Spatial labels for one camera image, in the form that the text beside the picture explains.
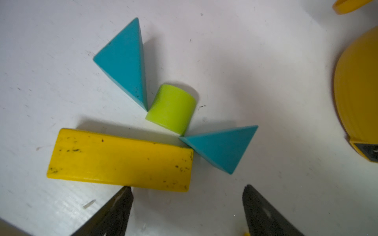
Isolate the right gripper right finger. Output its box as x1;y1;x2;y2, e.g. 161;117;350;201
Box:
242;184;303;236

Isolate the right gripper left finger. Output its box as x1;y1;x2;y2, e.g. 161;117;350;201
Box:
73;186;133;236

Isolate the yellow pot with lid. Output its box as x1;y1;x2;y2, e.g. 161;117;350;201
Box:
332;0;378;163

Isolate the long yellow rectangle block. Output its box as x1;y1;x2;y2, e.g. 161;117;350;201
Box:
46;128;194;192

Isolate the teal triangle block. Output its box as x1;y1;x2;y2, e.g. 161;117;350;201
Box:
93;18;148;111
179;125;258;175

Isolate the light green cylinder block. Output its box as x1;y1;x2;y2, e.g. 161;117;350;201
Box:
145;84;196;136

